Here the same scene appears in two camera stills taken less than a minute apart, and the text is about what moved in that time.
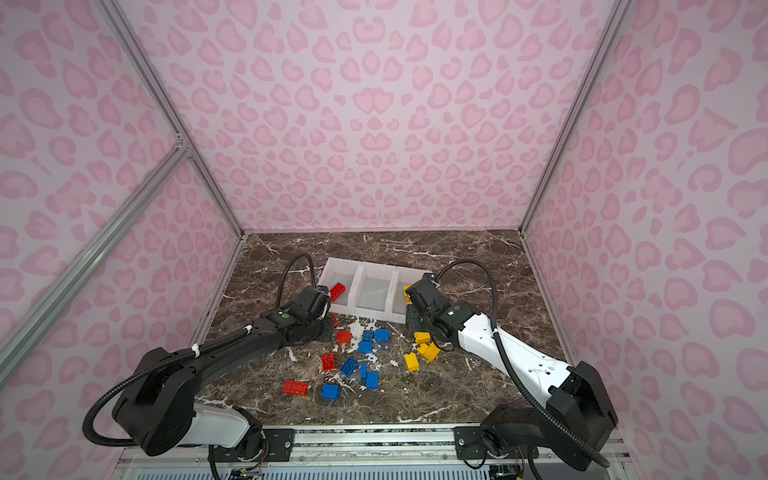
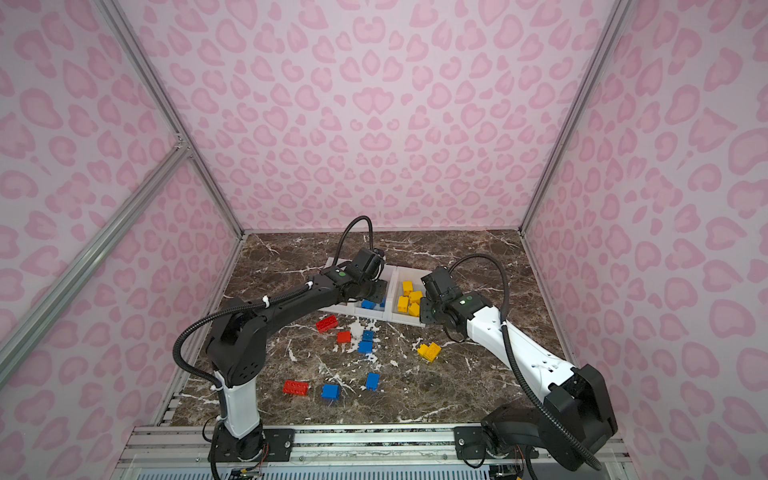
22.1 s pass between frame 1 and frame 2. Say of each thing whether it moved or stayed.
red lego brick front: stayed
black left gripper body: moved
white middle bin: stayed
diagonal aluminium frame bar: stayed
